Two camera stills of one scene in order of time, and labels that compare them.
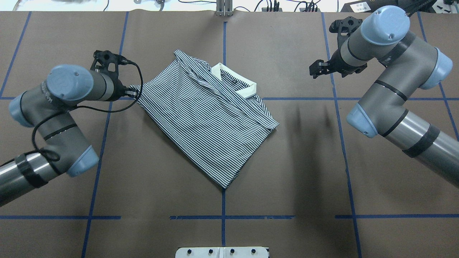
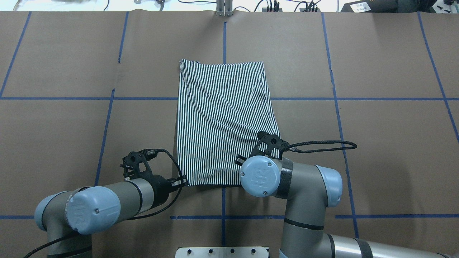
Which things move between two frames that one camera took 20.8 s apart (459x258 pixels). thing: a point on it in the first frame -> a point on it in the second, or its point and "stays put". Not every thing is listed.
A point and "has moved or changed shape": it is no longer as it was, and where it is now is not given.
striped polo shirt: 212,116 has moved or changed shape
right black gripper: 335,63 -> 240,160
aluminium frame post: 224,8 stays put
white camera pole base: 222,252 stays put
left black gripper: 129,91 -> 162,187
